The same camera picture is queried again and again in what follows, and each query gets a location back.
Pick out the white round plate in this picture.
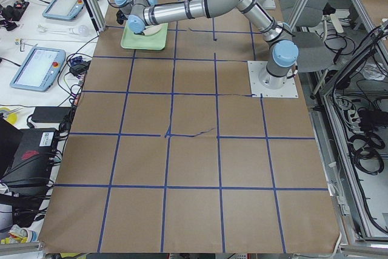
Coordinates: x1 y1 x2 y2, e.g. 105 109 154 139
142 24 162 36

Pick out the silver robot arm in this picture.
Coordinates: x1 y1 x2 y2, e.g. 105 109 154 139
114 0 299 89

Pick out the light green plastic tray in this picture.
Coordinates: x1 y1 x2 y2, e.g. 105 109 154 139
121 23 168 50

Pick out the white light bulb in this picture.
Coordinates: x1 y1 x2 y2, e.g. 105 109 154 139
68 25 92 37

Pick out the far blue teach pendant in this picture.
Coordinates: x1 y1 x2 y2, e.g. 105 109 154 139
42 0 84 21

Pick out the blue teach pendant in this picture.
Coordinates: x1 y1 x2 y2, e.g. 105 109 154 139
10 46 66 92
42 0 84 21

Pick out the near blue teach pendant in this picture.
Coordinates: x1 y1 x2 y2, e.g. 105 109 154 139
10 46 66 92

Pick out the black power adapter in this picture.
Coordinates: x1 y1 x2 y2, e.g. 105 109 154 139
31 106 70 123

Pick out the black laptop computer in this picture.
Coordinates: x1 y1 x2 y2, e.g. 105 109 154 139
1 119 58 189

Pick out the grey office chair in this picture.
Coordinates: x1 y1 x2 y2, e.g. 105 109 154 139
279 0 333 73

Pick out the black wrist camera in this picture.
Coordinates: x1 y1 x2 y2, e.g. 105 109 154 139
116 10 127 25

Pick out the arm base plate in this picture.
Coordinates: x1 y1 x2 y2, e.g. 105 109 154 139
256 0 276 10
247 61 298 98

